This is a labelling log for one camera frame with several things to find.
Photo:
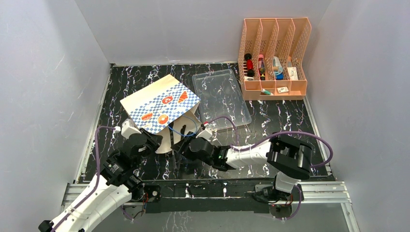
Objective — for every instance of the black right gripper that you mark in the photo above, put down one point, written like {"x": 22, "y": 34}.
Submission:
{"x": 183, "y": 147}

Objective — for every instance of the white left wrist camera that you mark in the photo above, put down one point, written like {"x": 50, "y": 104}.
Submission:
{"x": 127, "y": 128}

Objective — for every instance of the aluminium front rail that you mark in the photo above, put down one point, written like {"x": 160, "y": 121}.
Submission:
{"x": 219, "y": 189}

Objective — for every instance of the green tipped tube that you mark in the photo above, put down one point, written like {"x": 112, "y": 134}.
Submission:
{"x": 267, "y": 92}

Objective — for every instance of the white small box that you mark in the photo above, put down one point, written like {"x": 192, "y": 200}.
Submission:
{"x": 292, "y": 70}

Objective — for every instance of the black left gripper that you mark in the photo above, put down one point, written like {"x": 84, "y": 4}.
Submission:
{"x": 154, "y": 140}

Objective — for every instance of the clear plastic tray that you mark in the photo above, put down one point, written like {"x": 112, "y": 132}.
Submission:
{"x": 220, "y": 95}

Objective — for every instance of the blue tape roll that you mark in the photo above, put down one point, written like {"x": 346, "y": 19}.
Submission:
{"x": 277, "y": 68}

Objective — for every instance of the red pink bottle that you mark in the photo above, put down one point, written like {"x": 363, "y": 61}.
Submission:
{"x": 261, "y": 67}

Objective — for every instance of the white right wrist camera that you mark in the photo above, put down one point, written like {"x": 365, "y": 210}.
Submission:
{"x": 205, "y": 132}

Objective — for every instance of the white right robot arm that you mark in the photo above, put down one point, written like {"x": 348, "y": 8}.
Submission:
{"x": 290, "y": 156}

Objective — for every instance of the peach desk file organizer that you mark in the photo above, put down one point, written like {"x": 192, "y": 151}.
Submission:
{"x": 270, "y": 58}

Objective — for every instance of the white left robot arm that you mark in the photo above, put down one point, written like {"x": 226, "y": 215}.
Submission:
{"x": 114, "y": 184}

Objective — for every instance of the red black dumbbell toy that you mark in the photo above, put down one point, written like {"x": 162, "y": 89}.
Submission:
{"x": 249, "y": 65}

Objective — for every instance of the checkered paper bread bag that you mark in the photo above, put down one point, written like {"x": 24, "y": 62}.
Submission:
{"x": 162, "y": 108}

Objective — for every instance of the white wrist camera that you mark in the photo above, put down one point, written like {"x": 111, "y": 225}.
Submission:
{"x": 205, "y": 132}
{"x": 127, "y": 128}

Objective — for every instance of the small white card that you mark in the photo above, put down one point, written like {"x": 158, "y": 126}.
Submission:
{"x": 282, "y": 90}

